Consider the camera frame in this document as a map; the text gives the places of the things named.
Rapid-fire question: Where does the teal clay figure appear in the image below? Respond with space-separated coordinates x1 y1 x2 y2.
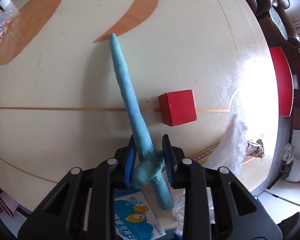
109 33 174 210

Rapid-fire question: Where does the purple card box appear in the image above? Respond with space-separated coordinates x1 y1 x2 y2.
190 142 220 166

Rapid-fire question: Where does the blue cartoon medicine box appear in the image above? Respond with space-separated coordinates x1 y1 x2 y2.
114 187 166 240

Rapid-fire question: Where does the yellow snack wrapper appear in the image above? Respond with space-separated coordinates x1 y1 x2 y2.
243 139 264 164

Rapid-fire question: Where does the small red block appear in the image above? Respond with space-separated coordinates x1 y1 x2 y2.
158 89 197 126

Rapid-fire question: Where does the cream dining table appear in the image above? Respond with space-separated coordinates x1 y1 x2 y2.
0 0 279 210

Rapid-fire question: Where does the red plastic chair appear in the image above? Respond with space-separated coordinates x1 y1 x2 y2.
269 46 294 117

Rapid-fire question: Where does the teal armchair seat cover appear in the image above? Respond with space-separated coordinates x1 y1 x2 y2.
269 7 288 40

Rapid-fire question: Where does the brown leather armchair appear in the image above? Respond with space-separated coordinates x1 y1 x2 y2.
246 0 300 48

